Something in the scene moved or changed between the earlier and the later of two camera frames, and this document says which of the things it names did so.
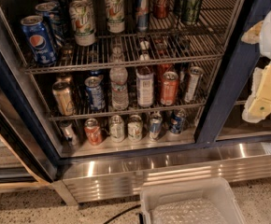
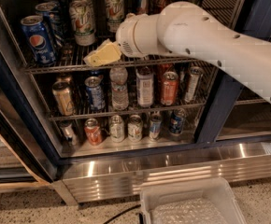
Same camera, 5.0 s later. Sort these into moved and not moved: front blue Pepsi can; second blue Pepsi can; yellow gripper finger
Moved: yellow gripper finger
Not moved: front blue Pepsi can; second blue Pepsi can
